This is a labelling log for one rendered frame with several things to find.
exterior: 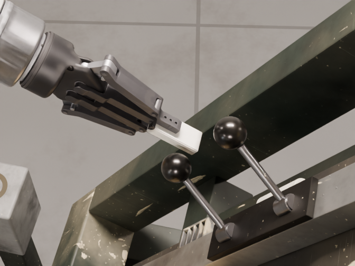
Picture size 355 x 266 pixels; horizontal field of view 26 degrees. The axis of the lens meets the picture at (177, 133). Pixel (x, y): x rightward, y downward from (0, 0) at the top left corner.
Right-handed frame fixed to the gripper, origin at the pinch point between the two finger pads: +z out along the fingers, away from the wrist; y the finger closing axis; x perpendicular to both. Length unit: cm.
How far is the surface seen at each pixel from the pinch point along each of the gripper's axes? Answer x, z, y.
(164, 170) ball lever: 5.8, -0.1, -0.2
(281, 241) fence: 12.4, 12.9, -8.6
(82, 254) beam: -3, 12, 57
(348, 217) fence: 12.4, 13.5, -19.4
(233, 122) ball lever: 4.5, 0.7, -13.8
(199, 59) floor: -123, 59, 134
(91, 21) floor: -133, 21, 157
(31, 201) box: -15, 2, 70
